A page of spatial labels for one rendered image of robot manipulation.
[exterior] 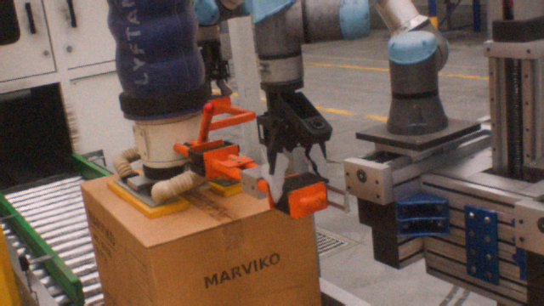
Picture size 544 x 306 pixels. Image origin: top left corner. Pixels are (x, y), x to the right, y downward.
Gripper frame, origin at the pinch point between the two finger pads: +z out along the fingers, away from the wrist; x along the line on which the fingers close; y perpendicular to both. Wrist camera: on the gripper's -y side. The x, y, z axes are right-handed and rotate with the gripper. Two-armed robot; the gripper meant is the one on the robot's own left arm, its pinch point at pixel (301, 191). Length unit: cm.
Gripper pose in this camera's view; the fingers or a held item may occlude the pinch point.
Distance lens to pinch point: 121.7
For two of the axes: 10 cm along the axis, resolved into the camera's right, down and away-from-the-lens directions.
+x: -8.6, 2.3, -4.6
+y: -5.0, -1.8, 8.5
